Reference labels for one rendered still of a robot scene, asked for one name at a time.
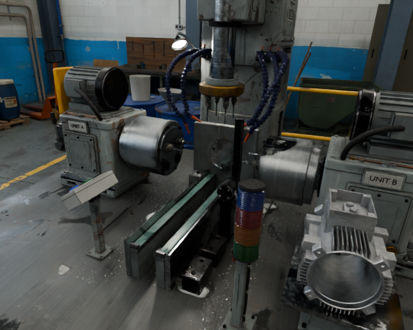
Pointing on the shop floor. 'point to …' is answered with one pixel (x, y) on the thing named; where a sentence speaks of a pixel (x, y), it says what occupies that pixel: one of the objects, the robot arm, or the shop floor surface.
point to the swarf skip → (327, 106)
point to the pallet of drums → (2, 105)
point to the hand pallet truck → (51, 103)
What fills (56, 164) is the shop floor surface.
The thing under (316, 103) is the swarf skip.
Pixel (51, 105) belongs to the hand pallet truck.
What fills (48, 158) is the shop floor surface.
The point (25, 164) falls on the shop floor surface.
